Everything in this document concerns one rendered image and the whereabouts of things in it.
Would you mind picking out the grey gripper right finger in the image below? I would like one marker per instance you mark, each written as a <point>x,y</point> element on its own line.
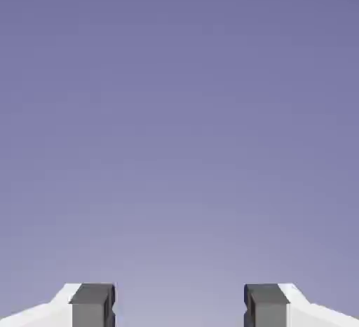
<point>269,307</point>

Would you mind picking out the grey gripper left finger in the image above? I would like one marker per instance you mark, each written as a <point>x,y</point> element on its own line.
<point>89,307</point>

